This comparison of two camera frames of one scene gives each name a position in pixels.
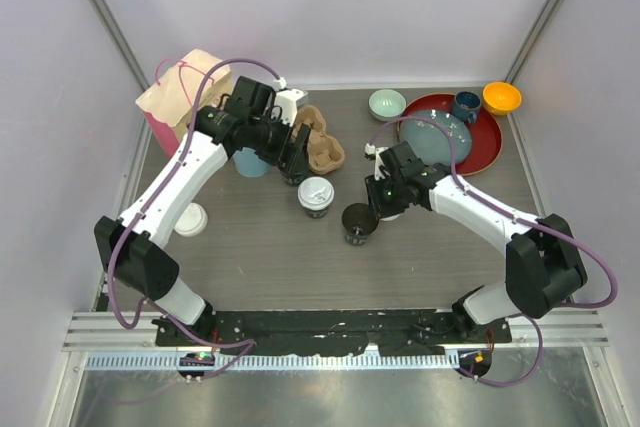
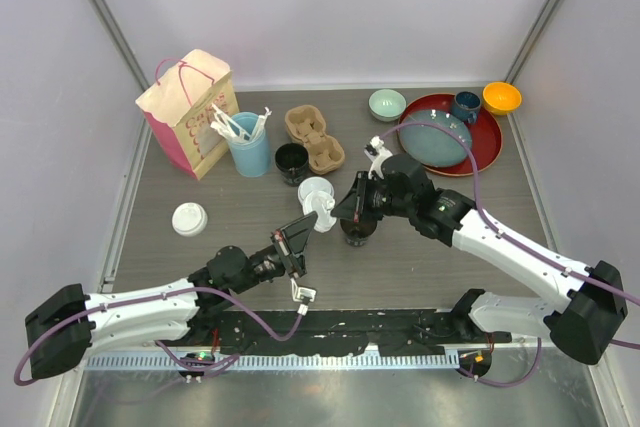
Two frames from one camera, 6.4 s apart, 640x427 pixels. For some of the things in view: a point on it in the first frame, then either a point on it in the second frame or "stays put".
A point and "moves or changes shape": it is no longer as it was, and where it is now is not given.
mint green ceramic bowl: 386,104 stays put
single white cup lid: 315,193 stays put
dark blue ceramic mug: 466,106 stays put
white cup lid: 385,219 moves or changes shape
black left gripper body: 286,155 -> 288,258
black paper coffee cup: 359,222 stays put
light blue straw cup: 249,163 stays put
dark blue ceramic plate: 429,143 stays put
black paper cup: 320,213 -> 297,208
